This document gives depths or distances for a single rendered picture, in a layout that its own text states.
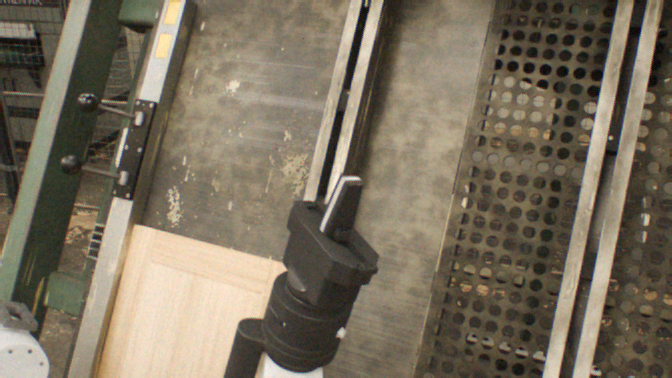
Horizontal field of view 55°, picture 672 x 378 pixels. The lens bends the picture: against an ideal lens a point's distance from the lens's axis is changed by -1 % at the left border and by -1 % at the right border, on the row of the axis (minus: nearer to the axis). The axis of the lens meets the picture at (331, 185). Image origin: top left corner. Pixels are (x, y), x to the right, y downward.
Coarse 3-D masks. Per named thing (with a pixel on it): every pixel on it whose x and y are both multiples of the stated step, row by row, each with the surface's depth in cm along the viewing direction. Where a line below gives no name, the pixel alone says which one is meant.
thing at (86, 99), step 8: (80, 96) 120; (88, 96) 120; (80, 104) 119; (88, 104) 119; (96, 104) 121; (88, 112) 121; (112, 112) 124; (120, 112) 124; (136, 112) 127; (136, 120) 126
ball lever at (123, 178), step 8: (64, 160) 119; (72, 160) 119; (80, 160) 120; (64, 168) 118; (72, 168) 119; (80, 168) 120; (88, 168) 122; (112, 176) 124; (120, 176) 125; (128, 176) 126
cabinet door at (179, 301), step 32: (128, 256) 127; (160, 256) 124; (192, 256) 121; (224, 256) 118; (256, 256) 117; (128, 288) 125; (160, 288) 123; (192, 288) 120; (224, 288) 118; (256, 288) 115; (128, 320) 124; (160, 320) 122; (192, 320) 119; (224, 320) 117; (128, 352) 123; (160, 352) 121; (192, 352) 118; (224, 352) 116
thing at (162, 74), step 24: (168, 0) 131; (168, 48) 129; (168, 72) 128; (144, 96) 129; (168, 96) 130; (144, 168) 127; (144, 192) 128; (120, 216) 126; (120, 240) 125; (96, 264) 127; (120, 264) 126; (96, 288) 126; (96, 312) 125; (96, 336) 124; (72, 360) 125; (96, 360) 124
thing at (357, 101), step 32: (352, 0) 111; (384, 0) 109; (352, 32) 110; (384, 32) 112; (352, 64) 111; (352, 96) 108; (320, 128) 109; (352, 128) 107; (320, 160) 108; (352, 160) 109; (320, 192) 109
